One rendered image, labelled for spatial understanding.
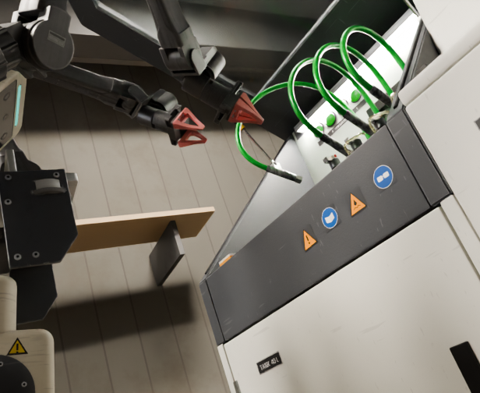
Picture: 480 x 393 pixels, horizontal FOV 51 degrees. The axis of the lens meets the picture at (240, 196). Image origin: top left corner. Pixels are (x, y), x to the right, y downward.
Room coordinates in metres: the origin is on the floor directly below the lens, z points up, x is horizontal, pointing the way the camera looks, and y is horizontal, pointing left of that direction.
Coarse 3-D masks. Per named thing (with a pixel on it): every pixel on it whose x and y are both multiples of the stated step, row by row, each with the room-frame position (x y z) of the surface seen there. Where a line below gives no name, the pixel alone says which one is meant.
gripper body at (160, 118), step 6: (174, 108) 1.11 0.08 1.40; (156, 114) 1.14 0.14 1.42; (162, 114) 1.14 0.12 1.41; (168, 114) 1.11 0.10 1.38; (174, 114) 1.13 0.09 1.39; (156, 120) 1.14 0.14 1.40; (162, 120) 1.14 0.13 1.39; (168, 120) 1.11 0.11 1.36; (156, 126) 1.15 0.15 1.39; (162, 126) 1.15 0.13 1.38; (168, 132) 1.15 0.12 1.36; (180, 132) 1.20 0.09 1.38; (174, 144) 1.20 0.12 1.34
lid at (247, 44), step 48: (96, 0) 1.10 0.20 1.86; (144, 0) 1.11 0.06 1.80; (192, 0) 1.11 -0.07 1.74; (240, 0) 1.12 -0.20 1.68; (288, 0) 1.13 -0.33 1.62; (336, 0) 1.13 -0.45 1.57; (384, 0) 1.13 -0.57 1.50; (144, 48) 1.24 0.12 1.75; (240, 48) 1.27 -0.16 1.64; (288, 48) 1.28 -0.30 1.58; (336, 48) 1.26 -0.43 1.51
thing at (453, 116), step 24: (432, 0) 0.87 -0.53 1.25; (456, 0) 0.84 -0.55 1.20; (432, 24) 0.88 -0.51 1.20; (456, 24) 0.84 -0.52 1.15; (456, 72) 0.64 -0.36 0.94; (432, 96) 0.67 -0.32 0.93; (456, 96) 0.65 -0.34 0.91; (432, 120) 0.69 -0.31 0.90; (456, 120) 0.67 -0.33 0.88; (432, 144) 0.70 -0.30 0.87; (456, 144) 0.68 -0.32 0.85; (456, 168) 0.69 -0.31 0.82; (456, 192) 0.71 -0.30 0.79
